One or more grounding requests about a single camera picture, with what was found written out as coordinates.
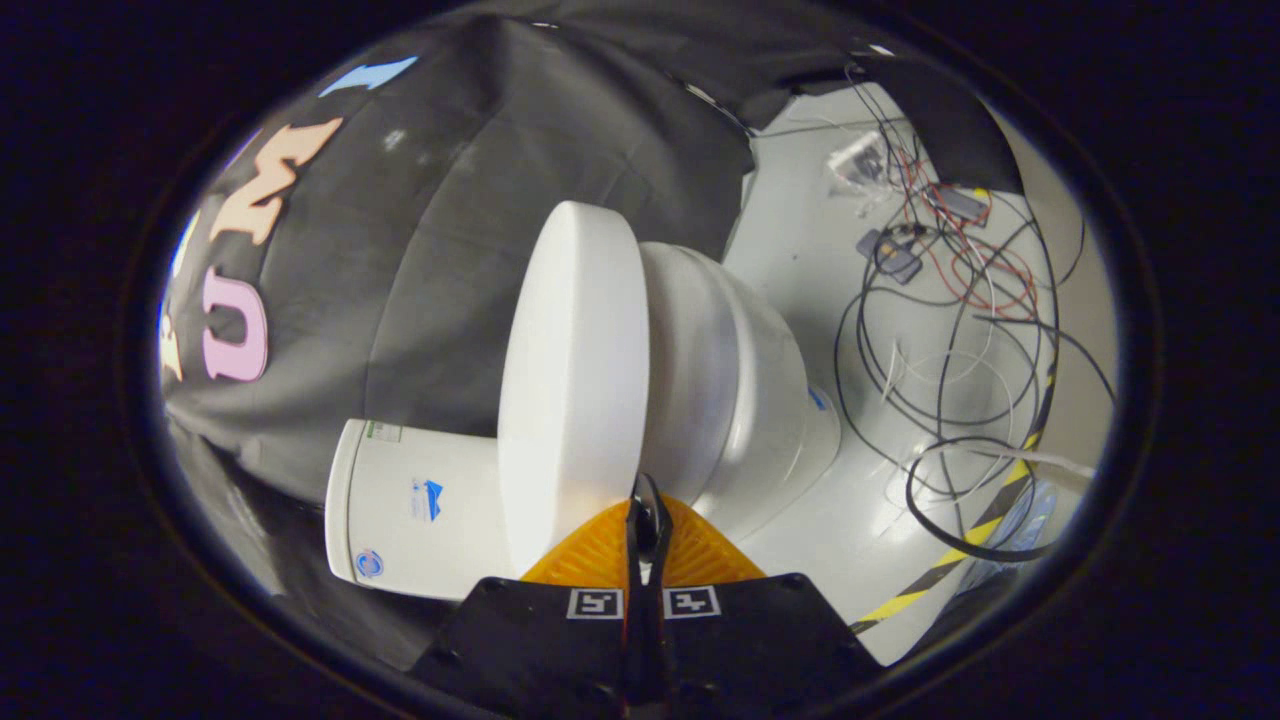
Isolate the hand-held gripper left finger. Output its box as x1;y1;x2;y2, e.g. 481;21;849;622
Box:
410;472;649;720

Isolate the clear plastic bag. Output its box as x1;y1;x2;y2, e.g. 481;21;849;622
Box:
828;130;891;191

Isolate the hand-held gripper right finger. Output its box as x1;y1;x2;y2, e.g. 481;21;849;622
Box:
642;472;887;720

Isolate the small black device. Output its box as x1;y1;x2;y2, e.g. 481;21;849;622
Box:
940;185;991;223
857;228;923;284

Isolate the yellow black floor tape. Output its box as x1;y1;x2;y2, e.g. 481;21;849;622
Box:
850;370;1061;636

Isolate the white cable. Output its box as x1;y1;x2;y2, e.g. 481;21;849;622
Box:
880;340;1096;481

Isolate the white toilet lid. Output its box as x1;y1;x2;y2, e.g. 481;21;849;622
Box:
497;200;651;579

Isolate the black backdrop cloth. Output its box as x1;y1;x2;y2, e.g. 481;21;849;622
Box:
155;0;1026;671

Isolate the red wire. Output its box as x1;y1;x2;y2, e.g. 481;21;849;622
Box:
895;150;1041;321

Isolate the white toilet with tank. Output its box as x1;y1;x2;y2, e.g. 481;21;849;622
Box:
323;243;843;601

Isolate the tangle of black cables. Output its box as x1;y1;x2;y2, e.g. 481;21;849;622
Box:
835;60;1116;563

